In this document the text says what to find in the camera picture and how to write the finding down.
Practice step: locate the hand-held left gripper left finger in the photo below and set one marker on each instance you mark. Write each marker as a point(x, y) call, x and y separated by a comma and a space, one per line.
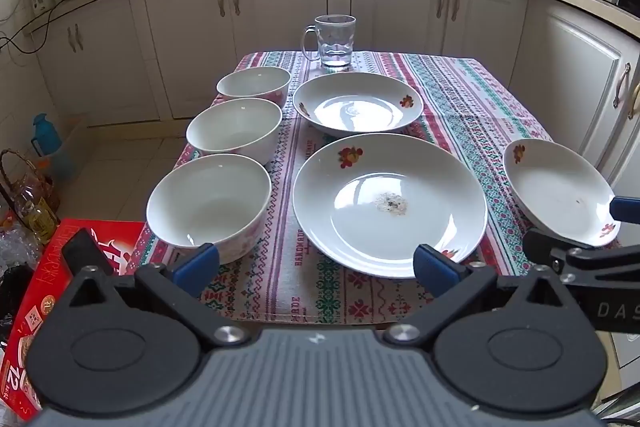
point(197, 269)

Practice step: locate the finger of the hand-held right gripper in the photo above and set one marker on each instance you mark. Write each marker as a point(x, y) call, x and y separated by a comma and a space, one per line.
point(545, 247)
point(626, 210)

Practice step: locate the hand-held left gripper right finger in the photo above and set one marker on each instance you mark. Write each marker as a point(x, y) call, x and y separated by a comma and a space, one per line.
point(437, 269)

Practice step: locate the white plate fruit print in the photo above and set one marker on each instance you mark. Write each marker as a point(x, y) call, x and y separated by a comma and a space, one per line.
point(357, 107)
point(555, 187)
point(375, 227)

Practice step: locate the white floral bowl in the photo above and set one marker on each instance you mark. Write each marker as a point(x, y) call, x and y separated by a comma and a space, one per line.
point(252, 82)
point(232, 127)
point(210, 202)

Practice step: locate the black rectangular object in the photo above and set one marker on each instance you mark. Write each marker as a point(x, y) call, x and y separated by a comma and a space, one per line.
point(85, 252)

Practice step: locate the red cardboard box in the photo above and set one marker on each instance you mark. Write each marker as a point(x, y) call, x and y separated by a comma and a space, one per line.
point(47, 257)

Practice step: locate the patterned red green tablecloth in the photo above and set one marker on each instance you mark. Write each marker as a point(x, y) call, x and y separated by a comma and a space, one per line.
point(450, 107)

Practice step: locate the cooking oil bottle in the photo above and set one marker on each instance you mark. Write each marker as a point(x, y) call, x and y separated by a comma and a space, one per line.
point(35, 212)

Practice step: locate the clear plastic bag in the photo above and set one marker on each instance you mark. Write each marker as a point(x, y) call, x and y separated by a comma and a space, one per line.
point(15, 247)

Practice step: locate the black plastic bag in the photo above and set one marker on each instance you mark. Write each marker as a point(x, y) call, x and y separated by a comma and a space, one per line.
point(12, 302)

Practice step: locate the blue thermos jug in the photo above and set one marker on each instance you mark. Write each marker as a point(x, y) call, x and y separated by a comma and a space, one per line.
point(45, 137)

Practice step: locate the wicker basket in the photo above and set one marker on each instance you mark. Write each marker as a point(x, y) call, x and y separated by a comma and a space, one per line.
point(10, 172)

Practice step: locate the clear glass mug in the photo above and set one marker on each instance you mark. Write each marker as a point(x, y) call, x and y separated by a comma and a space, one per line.
point(335, 42)

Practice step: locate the white kitchen cabinets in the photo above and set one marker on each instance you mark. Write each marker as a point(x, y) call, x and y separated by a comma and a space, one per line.
point(400, 7)

